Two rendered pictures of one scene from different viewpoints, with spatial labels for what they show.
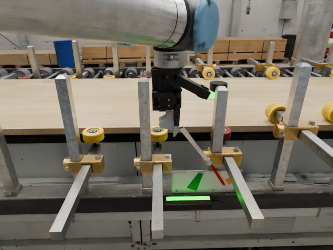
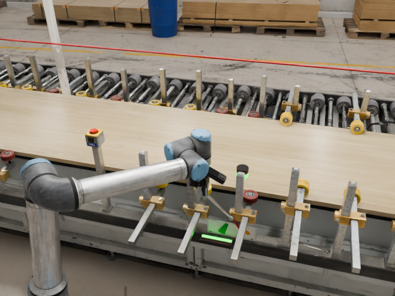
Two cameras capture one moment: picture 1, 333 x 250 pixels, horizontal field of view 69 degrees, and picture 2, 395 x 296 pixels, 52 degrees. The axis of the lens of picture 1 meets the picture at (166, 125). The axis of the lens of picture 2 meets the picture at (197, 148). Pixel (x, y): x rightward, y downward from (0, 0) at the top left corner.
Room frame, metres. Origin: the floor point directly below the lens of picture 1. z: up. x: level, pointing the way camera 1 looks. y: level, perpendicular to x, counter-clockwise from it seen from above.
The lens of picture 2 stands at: (-0.79, -0.48, 2.26)
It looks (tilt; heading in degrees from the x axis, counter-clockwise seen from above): 33 degrees down; 18
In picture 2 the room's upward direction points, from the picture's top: 1 degrees counter-clockwise
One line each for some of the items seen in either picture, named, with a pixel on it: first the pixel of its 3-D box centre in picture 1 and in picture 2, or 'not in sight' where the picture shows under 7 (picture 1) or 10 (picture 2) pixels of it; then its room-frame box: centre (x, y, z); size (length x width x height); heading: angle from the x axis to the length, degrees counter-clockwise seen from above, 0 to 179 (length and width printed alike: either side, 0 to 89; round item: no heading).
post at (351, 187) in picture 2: not in sight; (342, 222); (0.77, -0.68, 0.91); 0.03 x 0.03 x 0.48; 2
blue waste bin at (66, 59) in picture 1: (68, 55); (164, 13); (6.05, 2.39, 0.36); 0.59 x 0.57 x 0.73; 7
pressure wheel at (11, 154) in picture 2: not in sight; (9, 160); (0.81, 1.28, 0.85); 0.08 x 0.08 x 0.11
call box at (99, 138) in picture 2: not in sight; (94, 138); (0.73, 0.58, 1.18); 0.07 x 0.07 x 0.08; 2
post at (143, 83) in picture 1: (145, 145); (191, 198); (0.75, 0.07, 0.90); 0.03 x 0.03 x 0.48; 2
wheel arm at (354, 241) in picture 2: not in sight; (354, 228); (0.71, -0.72, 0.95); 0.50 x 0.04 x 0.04; 2
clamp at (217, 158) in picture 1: (221, 156); (243, 214); (0.76, -0.20, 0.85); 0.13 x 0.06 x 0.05; 92
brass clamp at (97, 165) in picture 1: (84, 163); (151, 201); (0.74, 0.30, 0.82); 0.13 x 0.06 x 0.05; 92
